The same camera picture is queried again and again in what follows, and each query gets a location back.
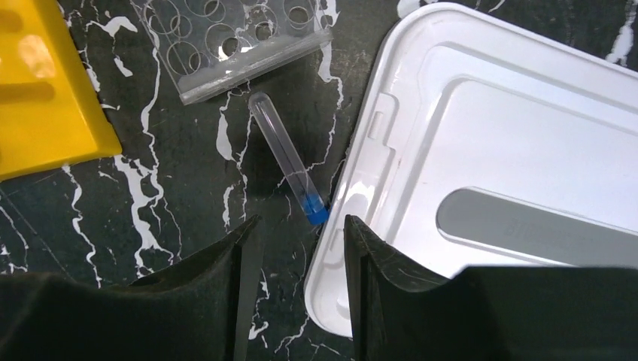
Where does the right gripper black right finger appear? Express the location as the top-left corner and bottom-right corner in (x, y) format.
(344, 215), (637, 360)

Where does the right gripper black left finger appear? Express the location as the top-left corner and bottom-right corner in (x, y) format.
(1, 216), (263, 360)

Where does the white plastic bin lid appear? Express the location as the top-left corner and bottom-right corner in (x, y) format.
(305, 1), (637, 337)

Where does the yellow test tube rack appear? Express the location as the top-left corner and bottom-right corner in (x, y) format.
(1, 1), (122, 181)

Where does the clear acrylic tube rack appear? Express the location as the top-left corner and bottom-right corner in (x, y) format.
(131, 0), (333, 105)

